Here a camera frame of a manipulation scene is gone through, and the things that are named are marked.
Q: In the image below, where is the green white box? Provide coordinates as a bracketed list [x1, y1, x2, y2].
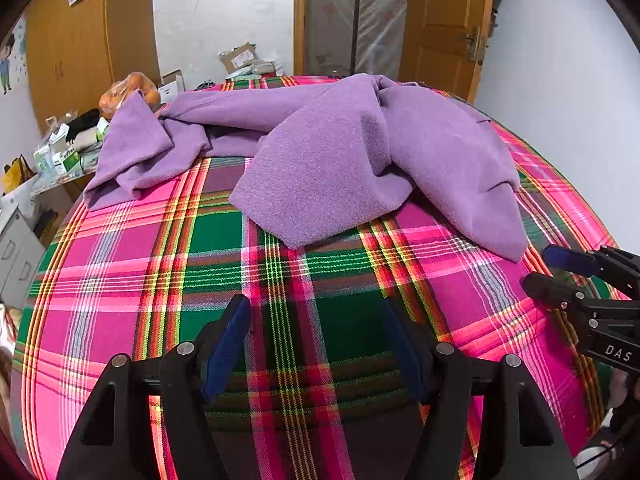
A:
[50, 147, 82, 176]

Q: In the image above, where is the wooden door frame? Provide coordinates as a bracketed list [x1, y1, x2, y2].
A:
[293, 0, 308, 76]

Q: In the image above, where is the small white box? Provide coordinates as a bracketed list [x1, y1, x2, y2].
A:
[160, 70, 187, 100]

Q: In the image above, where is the yellow bag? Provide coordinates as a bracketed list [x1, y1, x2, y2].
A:
[1, 156, 37, 194]

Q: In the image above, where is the brass door handle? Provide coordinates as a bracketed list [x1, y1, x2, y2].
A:
[460, 26, 488, 63]

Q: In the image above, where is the wooden wardrobe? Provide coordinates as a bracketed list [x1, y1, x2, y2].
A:
[25, 0, 161, 136]

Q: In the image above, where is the folding table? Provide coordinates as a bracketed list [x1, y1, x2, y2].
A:
[29, 155, 103, 198]

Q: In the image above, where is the cartoon wall sticker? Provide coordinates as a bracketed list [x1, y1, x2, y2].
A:
[0, 15, 28, 96]

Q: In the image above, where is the wooden door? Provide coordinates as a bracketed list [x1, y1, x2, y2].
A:
[397, 0, 496, 103]

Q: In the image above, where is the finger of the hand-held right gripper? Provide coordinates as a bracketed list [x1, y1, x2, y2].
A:
[520, 271, 599, 332]
[541, 243, 640, 302]

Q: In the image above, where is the clear plastic zip curtain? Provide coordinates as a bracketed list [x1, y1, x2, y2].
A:
[305, 0, 413, 81]

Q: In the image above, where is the purple fleece sweater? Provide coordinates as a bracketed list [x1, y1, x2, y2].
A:
[82, 73, 530, 263]

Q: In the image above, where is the white carton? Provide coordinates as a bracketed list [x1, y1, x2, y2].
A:
[0, 180, 51, 213]

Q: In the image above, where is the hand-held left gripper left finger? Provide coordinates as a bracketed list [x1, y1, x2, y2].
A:
[56, 294, 252, 480]

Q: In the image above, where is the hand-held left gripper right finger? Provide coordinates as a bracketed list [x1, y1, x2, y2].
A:
[382, 297, 581, 480]

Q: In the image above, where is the open cardboard box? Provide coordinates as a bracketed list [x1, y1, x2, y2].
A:
[218, 42, 261, 75]

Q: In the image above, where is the bag of oranges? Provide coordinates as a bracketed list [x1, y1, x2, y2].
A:
[98, 72, 162, 113]

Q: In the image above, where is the pink green plaid bed sheet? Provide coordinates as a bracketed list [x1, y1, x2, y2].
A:
[11, 75, 631, 480]

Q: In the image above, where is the grey drawer cabinet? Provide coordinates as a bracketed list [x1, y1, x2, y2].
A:
[0, 192, 47, 311]

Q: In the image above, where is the black cloth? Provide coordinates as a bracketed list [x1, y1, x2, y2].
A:
[65, 108, 101, 143]

